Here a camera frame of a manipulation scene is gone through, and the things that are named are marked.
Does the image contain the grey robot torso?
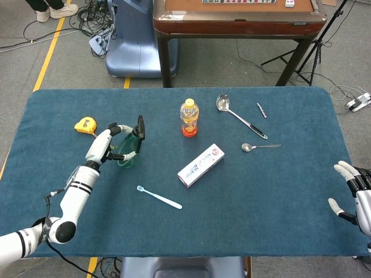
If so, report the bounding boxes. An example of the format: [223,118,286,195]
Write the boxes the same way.
[120,256,246,278]

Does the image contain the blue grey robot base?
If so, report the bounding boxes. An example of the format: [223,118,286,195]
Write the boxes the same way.
[105,0,179,78]

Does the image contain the brown mahjong table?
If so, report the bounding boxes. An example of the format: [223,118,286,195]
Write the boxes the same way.
[152,0,328,87]

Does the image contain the row of face-up mahjong tiles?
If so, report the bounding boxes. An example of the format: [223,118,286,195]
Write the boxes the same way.
[202,0,277,5]

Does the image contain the green plastic spray bottle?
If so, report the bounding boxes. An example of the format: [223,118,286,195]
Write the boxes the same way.
[117,115,146,170]

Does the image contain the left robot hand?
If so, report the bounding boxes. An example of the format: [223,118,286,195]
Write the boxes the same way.
[85,122,138,167]

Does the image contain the steel ladle black grip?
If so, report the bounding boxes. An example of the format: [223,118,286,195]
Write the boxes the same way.
[216,93,268,140]

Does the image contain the yellow tape measure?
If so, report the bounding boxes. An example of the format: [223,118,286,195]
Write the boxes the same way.
[74,116,98,136]

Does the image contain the person's dark trouser leg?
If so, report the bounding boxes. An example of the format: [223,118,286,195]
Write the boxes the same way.
[25,0,66,12]

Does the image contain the white sneaker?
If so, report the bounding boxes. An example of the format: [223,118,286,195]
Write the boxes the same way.
[49,3,79,20]
[34,8,52,23]

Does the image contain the white power strip with plugs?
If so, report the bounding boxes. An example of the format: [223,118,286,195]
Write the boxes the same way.
[346,92,371,112]

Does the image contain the light blue toothbrush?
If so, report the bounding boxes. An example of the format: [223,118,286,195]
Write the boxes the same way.
[136,185,183,210]

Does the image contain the black tripod stand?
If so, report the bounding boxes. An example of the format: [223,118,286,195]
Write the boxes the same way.
[260,0,348,86]

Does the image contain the orange drink bottle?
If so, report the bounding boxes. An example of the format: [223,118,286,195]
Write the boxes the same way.
[180,98,200,138]

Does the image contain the blue table cloth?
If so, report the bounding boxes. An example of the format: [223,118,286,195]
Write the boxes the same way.
[0,86,371,258]

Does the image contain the small steel spoon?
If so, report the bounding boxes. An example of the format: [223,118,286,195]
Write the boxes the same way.
[241,142,282,152]

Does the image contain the tangled black floor cables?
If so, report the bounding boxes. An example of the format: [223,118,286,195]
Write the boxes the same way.
[69,0,117,58]

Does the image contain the white pink toothpaste box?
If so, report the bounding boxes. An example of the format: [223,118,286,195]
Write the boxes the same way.
[177,143,226,189]

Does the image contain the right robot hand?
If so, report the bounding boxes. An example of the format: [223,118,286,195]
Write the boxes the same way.
[328,160,371,238]

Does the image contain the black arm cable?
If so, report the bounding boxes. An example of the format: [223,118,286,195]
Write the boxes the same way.
[42,188,101,278]

